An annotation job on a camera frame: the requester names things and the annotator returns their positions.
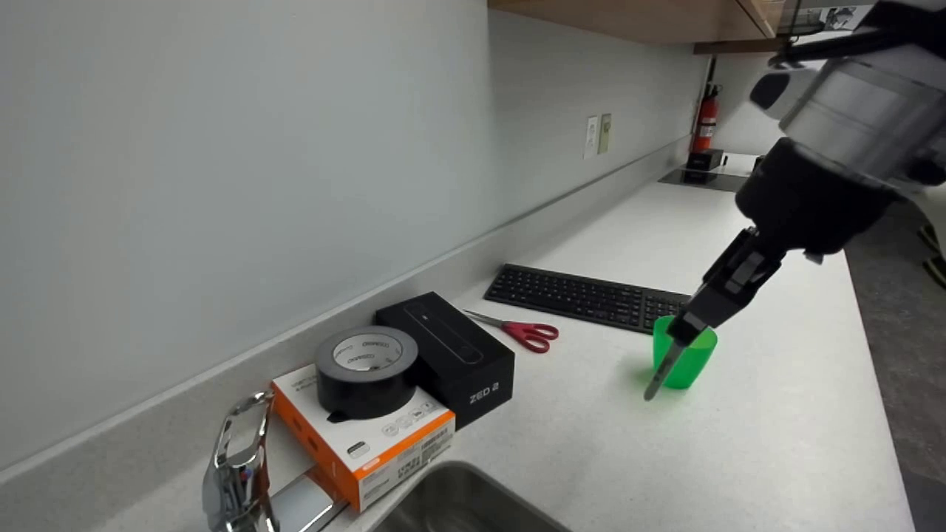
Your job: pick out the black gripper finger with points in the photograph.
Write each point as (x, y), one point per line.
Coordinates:
(729, 286)
(686, 329)

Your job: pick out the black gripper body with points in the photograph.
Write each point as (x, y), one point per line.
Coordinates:
(815, 202)

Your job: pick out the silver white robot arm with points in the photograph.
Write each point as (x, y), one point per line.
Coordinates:
(866, 109)

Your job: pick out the green plastic cup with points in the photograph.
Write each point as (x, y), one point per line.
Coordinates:
(698, 366)

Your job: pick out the dark flat counter panel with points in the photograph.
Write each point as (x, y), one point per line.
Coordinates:
(704, 183)

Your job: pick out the black computer keyboard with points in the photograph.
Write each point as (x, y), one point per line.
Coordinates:
(593, 296)

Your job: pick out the red fire extinguisher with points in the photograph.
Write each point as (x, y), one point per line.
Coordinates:
(704, 119)

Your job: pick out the black rectangular box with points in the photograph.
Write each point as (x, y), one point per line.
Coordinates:
(460, 357)

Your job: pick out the stainless steel sink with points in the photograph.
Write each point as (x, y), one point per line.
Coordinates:
(463, 505)

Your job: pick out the orange and white box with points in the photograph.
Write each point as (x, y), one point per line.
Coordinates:
(365, 459)

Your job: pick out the chrome sink faucet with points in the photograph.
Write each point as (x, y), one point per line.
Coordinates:
(237, 463)

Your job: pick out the white wall power outlet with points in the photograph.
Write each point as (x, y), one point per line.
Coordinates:
(593, 137)

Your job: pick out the wooden wall cabinet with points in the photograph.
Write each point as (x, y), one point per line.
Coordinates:
(639, 19)

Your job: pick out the black duct tape roll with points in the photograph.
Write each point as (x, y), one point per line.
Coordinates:
(367, 379)

